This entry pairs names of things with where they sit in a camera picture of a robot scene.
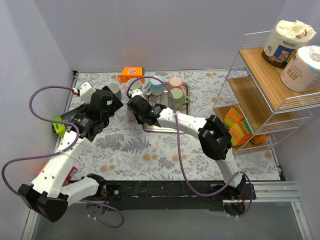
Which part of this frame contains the dark grey mug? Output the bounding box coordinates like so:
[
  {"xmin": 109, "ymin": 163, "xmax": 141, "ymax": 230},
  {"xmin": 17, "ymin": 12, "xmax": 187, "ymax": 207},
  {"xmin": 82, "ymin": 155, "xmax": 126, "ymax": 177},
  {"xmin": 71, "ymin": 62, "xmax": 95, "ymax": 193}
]
[{"xmin": 107, "ymin": 82, "xmax": 122, "ymax": 101}]

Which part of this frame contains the light blue faceted mug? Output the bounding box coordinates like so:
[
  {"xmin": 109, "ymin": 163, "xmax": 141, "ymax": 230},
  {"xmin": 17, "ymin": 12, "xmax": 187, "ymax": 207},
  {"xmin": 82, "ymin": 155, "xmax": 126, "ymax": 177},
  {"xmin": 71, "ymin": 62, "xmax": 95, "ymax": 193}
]
[{"xmin": 126, "ymin": 78, "xmax": 143, "ymax": 93}]

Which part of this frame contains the green mug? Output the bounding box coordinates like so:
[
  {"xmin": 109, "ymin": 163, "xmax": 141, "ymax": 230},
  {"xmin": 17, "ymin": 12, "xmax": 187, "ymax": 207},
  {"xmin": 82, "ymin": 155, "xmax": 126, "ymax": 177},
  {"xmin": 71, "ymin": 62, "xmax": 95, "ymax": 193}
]
[{"xmin": 167, "ymin": 88, "xmax": 190, "ymax": 110}]

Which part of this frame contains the purple mug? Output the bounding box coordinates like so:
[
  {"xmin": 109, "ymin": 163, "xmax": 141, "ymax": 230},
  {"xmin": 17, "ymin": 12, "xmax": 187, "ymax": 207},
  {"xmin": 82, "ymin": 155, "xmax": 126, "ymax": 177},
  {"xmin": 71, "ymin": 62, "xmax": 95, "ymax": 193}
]
[{"xmin": 126, "ymin": 107, "xmax": 137, "ymax": 123}]

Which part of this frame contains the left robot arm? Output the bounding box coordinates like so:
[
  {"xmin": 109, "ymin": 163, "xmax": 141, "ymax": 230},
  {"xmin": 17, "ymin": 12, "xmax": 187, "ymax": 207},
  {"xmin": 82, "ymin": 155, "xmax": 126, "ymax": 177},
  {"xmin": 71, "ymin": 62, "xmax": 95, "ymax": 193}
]
[{"xmin": 17, "ymin": 82, "xmax": 123, "ymax": 223}]

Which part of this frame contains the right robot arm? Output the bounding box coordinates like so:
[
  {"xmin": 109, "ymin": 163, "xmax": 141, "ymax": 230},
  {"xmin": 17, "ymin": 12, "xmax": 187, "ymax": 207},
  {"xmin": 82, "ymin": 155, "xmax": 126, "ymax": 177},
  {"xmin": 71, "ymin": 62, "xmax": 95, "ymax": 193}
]
[{"xmin": 127, "ymin": 95, "xmax": 246, "ymax": 199}]

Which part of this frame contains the blue white mug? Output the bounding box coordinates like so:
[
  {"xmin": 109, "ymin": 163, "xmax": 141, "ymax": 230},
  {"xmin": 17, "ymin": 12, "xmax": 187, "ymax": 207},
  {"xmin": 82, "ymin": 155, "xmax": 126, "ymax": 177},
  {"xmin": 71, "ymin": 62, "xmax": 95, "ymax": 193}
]
[{"xmin": 144, "ymin": 78, "xmax": 165, "ymax": 97}]

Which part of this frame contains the pink mug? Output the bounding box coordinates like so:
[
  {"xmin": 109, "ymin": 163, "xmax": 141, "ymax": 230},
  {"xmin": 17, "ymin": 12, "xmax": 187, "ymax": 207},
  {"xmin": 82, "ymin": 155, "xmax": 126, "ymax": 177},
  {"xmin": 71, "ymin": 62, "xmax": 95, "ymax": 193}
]
[{"xmin": 167, "ymin": 76, "xmax": 184, "ymax": 90}]

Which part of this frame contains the steel tray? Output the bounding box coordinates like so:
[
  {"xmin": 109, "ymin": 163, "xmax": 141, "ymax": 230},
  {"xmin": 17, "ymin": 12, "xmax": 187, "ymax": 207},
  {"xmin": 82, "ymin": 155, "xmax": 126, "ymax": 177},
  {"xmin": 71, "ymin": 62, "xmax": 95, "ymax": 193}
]
[{"xmin": 142, "ymin": 82, "xmax": 192, "ymax": 134}]

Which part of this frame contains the orange box at back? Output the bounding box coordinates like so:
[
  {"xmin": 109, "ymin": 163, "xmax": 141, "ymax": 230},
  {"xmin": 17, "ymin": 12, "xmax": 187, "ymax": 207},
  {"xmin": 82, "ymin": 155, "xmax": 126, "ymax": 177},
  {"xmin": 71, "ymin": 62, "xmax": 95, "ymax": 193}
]
[{"xmin": 117, "ymin": 66, "xmax": 145, "ymax": 84}]

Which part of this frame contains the green black box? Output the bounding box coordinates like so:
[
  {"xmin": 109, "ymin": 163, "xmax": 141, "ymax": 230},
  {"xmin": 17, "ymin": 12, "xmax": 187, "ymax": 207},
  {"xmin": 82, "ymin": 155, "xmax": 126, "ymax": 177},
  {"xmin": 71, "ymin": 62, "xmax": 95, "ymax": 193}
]
[{"xmin": 51, "ymin": 109, "xmax": 76, "ymax": 138}]

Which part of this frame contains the orange pink sponge box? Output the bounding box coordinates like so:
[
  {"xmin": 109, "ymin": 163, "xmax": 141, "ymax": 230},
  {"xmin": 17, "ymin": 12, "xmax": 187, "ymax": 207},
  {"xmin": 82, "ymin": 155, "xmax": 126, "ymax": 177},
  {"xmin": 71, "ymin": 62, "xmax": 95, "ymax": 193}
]
[{"xmin": 39, "ymin": 162, "xmax": 78, "ymax": 187}]

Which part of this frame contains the orange yellow box on shelf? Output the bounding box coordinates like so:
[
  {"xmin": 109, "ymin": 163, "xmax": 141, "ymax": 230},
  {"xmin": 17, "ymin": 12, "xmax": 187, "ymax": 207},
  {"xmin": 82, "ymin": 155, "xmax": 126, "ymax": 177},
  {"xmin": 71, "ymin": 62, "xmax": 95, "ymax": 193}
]
[{"xmin": 229, "ymin": 120, "xmax": 253, "ymax": 147}]

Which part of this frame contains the pink toilet paper roll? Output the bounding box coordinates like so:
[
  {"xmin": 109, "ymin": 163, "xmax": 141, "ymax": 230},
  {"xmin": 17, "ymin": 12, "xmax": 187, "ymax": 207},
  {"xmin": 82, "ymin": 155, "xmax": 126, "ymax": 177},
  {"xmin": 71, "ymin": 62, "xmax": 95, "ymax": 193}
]
[{"xmin": 280, "ymin": 45, "xmax": 320, "ymax": 92}]

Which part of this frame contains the cartoon toilet paper roll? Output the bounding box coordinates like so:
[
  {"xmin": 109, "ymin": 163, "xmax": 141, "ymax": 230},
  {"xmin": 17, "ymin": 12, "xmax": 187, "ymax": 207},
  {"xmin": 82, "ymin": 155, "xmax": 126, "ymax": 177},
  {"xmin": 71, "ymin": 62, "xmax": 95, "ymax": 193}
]
[{"xmin": 261, "ymin": 20, "xmax": 317, "ymax": 69}]

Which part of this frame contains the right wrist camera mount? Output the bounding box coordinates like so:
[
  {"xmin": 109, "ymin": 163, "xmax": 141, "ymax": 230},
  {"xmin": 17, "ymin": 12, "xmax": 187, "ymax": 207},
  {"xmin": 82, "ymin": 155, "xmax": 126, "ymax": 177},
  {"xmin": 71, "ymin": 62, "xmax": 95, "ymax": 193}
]
[{"xmin": 126, "ymin": 88, "xmax": 145, "ymax": 99}]

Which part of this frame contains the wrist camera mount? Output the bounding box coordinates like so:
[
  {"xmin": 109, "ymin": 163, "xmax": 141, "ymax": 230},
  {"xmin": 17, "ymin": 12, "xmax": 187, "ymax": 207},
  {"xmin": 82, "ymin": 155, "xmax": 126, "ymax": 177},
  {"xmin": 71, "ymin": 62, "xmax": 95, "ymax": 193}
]
[
  {"xmin": 126, "ymin": 88, "xmax": 145, "ymax": 99},
  {"xmin": 72, "ymin": 81, "xmax": 96, "ymax": 104}
]

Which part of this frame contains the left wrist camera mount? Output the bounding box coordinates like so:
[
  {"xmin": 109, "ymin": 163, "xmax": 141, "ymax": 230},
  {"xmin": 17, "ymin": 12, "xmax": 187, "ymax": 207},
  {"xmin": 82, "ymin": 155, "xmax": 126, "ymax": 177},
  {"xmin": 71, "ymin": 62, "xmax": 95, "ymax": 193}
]
[{"xmin": 72, "ymin": 81, "xmax": 96, "ymax": 104}]

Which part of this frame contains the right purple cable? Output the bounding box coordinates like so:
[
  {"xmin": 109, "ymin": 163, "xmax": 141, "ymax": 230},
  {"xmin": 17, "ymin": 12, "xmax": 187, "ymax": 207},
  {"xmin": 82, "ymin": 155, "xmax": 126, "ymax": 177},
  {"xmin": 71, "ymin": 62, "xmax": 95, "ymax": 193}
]
[{"xmin": 126, "ymin": 76, "xmax": 254, "ymax": 219}]

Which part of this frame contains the purple cable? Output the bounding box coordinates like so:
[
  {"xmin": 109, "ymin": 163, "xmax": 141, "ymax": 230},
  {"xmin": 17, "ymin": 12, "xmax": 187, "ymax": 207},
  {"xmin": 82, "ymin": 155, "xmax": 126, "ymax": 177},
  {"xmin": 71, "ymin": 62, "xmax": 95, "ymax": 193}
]
[
  {"xmin": 1, "ymin": 85, "xmax": 125, "ymax": 229},
  {"xmin": 126, "ymin": 76, "xmax": 254, "ymax": 219}
]

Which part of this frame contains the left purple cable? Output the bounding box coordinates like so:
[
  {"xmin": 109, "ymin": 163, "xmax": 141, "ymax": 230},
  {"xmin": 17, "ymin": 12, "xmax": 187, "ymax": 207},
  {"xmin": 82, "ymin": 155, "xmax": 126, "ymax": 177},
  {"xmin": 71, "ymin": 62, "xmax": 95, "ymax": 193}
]
[{"xmin": 1, "ymin": 85, "xmax": 125, "ymax": 229}]

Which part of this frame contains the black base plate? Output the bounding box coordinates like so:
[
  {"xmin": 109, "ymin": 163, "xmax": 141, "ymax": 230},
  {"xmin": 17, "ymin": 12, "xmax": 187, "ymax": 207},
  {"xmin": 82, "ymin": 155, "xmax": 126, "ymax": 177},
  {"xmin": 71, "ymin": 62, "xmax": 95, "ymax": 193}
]
[{"xmin": 86, "ymin": 180, "xmax": 257, "ymax": 212}]

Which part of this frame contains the wire wooden shelf rack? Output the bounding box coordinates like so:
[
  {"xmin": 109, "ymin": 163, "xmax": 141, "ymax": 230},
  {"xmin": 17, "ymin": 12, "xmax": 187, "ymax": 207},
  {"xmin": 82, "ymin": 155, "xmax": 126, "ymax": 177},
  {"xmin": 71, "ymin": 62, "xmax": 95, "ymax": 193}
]
[{"xmin": 213, "ymin": 30, "xmax": 320, "ymax": 156}]

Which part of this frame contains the aluminium frame rail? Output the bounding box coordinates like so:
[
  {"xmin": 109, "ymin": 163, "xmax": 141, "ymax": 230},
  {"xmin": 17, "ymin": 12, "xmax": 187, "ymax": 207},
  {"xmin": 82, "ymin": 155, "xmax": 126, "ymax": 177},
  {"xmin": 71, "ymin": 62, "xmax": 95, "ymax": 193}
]
[{"xmin": 22, "ymin": 181, "xmax": 312, "ymax": 240}]

